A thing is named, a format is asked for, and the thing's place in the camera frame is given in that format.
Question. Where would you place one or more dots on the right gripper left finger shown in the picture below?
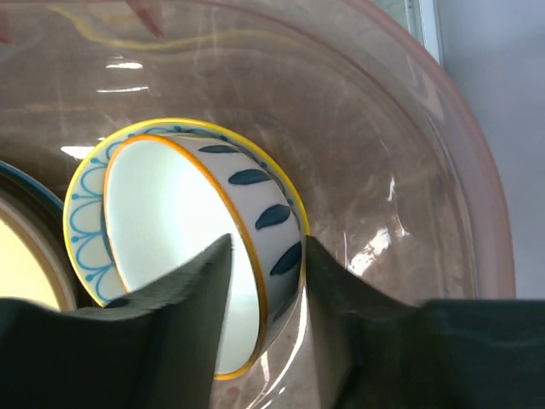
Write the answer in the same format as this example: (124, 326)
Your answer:
(153, 348)

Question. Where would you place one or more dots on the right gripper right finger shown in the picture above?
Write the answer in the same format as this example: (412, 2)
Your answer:
(372, 351)

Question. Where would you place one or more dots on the blue yellow patterned bowl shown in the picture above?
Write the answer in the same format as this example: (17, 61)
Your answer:
(84, 227)

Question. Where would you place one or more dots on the white bowl orange rim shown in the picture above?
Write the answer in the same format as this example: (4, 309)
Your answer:
(168, 197)

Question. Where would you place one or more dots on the yellow orange plate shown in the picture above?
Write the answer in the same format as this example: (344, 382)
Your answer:
(34, 266)

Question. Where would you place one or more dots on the white watermelon pattern plate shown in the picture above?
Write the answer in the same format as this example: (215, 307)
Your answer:
(32, 186)

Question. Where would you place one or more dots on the translucent pink plastic bin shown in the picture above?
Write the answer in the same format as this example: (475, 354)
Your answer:
(393, 171)

